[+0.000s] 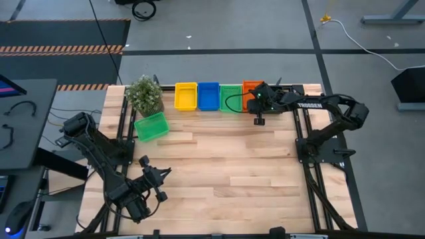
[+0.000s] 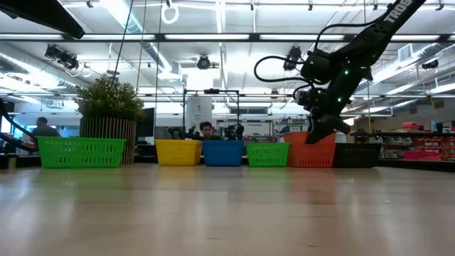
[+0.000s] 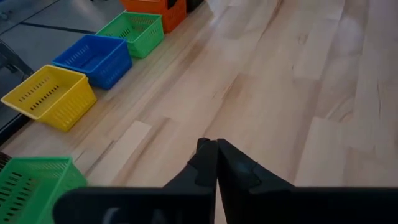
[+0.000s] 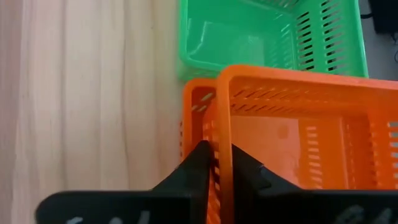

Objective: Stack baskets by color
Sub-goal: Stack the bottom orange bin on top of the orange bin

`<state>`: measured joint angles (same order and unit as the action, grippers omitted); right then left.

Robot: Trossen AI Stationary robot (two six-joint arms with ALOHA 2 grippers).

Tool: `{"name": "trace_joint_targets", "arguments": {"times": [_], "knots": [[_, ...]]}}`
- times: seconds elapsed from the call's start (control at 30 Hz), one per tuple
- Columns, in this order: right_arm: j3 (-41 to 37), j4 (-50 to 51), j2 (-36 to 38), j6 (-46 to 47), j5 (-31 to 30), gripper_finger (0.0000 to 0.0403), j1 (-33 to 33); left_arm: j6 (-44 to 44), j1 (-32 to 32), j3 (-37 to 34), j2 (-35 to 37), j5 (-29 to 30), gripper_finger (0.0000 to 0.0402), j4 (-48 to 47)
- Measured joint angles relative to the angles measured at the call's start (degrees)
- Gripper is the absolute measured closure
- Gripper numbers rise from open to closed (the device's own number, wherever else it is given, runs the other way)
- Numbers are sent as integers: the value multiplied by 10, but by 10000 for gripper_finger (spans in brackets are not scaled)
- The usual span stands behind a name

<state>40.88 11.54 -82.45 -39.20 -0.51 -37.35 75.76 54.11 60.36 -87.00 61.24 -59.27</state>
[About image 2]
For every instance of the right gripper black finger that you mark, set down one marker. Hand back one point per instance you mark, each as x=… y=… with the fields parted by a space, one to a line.
x=318 y=133

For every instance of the small orange plastic basket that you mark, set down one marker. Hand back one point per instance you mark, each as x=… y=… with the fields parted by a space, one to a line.
x=295 y=138

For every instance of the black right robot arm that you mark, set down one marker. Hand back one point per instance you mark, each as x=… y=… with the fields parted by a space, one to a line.
x=373 y=35

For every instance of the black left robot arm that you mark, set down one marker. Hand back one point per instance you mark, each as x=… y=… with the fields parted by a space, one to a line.
x=42 y=12

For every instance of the shelf with red bins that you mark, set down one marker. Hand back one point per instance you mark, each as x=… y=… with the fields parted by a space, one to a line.
x=430 y=145

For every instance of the large orange plastic basket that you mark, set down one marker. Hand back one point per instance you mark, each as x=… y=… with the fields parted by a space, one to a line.
x=309 y=160

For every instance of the large black plastic basket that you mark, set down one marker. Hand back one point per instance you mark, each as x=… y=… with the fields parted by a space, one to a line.
x=359 y=149

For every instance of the large green plastic basket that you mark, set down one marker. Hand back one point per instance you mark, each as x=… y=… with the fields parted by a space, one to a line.
x=267 y=148

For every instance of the pink plastic bin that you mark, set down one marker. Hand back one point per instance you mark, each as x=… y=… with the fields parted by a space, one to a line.
x=410 y=125

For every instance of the large blue plastic basket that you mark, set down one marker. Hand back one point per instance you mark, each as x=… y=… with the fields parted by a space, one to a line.
x=223 y=147

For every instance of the person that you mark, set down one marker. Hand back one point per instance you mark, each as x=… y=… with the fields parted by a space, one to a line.
x=206 y=128
x=44 y=131

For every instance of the dark ceiling speaker fixture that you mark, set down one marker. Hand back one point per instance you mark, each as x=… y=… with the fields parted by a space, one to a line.
x=430 y=64

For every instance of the white column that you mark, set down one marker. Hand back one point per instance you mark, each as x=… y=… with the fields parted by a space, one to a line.
x=199 y=110

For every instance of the round black ceiling fixture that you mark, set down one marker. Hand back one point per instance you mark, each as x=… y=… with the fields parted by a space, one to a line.
x=203 y=62

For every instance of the large yellow plastic basket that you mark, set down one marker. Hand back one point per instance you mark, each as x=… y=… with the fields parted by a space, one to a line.
x=177 y=147

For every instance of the black monitor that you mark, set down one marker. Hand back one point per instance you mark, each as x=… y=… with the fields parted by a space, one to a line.
x=146 y=122

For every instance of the green bushy plant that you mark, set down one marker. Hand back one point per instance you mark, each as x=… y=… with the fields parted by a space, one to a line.
x=110 y=99

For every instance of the ribbed wooden planter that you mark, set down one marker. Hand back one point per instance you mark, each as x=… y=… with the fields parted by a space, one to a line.
x=106 y=128

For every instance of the small green plastic basket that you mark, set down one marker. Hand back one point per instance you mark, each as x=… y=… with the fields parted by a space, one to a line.
x=81 y=144

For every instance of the black ceiling track lights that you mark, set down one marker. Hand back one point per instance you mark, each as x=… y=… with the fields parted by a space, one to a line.
x=65 y=60

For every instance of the black ceiling camera fixture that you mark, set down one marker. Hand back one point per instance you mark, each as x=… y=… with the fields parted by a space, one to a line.
x=293 y=57

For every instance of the black camera equipment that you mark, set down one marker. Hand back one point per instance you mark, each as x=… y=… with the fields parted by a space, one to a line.
x=234 y=132

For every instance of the black overhead frame bar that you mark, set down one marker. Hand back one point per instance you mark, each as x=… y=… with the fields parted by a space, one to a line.
x=254 y=36

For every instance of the black frame stand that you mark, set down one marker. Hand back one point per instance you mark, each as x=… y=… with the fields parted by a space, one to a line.
x=211 y=91

